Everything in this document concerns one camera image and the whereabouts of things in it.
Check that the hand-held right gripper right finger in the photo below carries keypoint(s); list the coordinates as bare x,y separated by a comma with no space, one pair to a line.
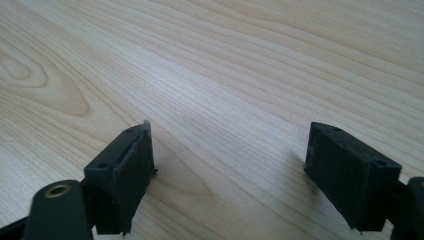
350,176

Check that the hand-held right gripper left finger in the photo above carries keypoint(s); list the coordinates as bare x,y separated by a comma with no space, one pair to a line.
120,180

